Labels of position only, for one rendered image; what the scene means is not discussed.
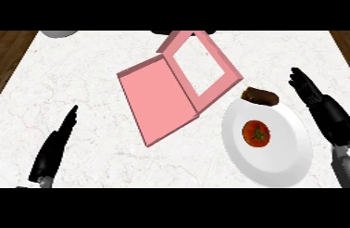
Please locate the grey round object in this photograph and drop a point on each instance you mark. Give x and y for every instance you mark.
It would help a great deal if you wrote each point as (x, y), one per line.
(57, 33)

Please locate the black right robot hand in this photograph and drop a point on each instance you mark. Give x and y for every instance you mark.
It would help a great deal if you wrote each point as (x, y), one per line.
(320, 109)

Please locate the red tomato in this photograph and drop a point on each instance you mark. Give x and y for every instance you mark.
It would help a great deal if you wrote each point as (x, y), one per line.
(255, 133)

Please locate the pink open cardboard box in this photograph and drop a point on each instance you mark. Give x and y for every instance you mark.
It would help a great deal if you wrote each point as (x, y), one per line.
(174, 89)

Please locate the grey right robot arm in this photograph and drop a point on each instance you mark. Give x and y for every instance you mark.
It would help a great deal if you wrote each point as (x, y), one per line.
(342, 165)

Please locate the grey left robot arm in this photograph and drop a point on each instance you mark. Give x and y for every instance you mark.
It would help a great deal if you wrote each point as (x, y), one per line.
(46, 182)

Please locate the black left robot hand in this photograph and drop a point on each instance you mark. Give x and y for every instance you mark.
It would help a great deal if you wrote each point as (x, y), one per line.
(50, 151)

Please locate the white round plate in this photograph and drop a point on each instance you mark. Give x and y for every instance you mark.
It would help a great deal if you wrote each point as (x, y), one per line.
(282, 157)

